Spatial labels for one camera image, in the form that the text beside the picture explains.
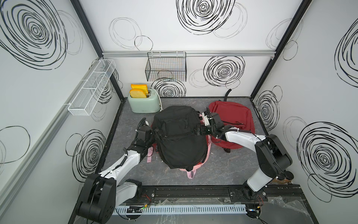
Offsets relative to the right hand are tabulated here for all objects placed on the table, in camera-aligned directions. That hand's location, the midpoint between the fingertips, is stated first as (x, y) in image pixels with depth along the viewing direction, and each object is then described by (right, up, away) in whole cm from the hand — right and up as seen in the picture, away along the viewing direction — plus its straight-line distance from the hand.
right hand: (200, 128), depth 92 cm
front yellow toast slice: (-43, +24, +5) cm, 49 cm away
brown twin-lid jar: (+42, -23, -21) cm, 52 cm away
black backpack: (-13, -12, -5) cm, 18 cm away
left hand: (-27, -2, -4) cm, 28 cm away
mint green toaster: (-36, +16, +12) cm, 41 cm away
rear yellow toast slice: (-40, +28, +5) cm, 49 cm away
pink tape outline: (-7, -25, -11) cm, 28 cm away
